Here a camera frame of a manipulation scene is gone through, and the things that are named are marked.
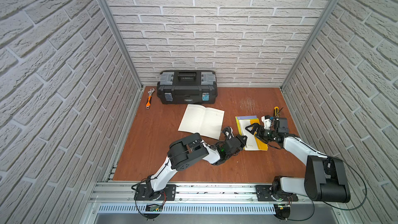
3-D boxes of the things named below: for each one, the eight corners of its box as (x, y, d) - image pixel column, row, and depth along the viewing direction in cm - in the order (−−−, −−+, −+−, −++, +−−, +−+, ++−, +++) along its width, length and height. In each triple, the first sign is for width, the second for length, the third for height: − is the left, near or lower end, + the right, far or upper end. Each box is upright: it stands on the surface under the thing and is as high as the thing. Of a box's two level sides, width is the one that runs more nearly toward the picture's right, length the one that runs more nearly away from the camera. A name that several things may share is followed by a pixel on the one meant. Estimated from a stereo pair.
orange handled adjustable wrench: (144, 109, 108) (143, 107, 107) (150, 89, 120) (149, 87, 119) (149, 109, 108) (148, 107, 107) (155, 89, 120) (154, 87, 119)
